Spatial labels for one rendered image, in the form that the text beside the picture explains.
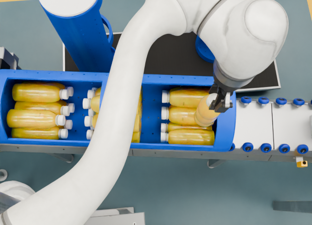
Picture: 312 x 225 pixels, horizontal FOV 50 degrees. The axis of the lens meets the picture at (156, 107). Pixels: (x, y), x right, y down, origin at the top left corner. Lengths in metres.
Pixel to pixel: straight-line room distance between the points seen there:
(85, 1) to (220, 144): 0.86
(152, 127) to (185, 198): 1.02
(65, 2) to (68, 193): 1.20
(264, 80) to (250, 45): 1.90
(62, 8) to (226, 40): 1.10
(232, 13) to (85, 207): 0.37
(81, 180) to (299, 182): 2.15
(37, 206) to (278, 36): 0.43
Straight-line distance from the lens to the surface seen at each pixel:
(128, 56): 0.55
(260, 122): 1.51
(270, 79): 2.46
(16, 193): 1.07
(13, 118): 1.33
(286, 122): 1.55
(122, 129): 0.51
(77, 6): 1.57
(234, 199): 2.39
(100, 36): 1.80
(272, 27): 0.55
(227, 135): 1.19
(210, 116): 0.99
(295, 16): 2.93
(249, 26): 0.54
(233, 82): 0.69
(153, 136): 1.37
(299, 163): 1.54
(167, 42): 2.44
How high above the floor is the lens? 2.33
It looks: 75 degrees down
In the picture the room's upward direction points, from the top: straight up
